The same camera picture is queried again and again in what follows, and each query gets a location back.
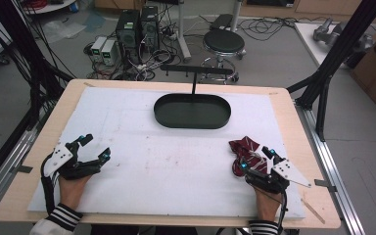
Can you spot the black round stool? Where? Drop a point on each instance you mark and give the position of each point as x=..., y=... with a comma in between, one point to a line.
x=223, y=42

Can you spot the black computer tower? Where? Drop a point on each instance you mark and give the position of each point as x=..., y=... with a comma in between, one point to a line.
x=150, y=27
x=128, y=32

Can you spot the black flat bag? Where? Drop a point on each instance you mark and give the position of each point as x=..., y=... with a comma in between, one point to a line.
x=223, y=22

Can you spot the round white table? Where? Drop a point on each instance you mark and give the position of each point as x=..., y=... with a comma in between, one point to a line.
x=49, y=6

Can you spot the white foam mat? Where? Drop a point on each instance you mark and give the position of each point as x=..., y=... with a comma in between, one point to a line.
x=163, y=169

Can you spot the clear plastic sheet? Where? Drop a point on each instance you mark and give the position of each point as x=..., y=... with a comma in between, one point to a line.
x=62, y=30

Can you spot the white desk leg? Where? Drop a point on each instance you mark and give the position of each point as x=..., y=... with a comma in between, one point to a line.
x=236, y=14
x=183, y=32

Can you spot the black metal frame strut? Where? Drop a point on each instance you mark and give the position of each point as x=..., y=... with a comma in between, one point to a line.
x=336, y=58
x=29, y=55

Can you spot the person's left hand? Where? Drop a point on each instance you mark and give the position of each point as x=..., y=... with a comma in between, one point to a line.
x=71, y=191

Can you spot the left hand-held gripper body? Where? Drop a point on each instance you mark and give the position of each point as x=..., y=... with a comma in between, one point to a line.
x=62, y=156

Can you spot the white power supply unit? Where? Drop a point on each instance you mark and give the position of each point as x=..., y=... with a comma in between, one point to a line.
x=109, y=53
x=98, y=49

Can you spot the dark red striped cloth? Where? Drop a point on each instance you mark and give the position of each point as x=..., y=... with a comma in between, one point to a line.
x=241, y=150

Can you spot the black tape piece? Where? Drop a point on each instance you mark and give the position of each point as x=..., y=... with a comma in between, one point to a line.
x=23, y=169
x=324, y=184

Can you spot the thin wooden stick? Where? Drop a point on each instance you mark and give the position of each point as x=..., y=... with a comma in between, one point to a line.
x=313, y=211

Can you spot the aluminium rail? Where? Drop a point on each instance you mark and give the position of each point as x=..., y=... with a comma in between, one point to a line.
x=336, y=182
x=3, y=169

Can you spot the person's right hand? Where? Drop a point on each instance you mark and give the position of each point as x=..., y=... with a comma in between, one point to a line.
x=267, y=204

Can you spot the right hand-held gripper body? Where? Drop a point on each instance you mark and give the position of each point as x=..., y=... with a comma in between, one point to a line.
x=274, y=178

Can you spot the black oval tray hook stand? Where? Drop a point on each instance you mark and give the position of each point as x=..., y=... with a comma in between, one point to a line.
x=192, y=112

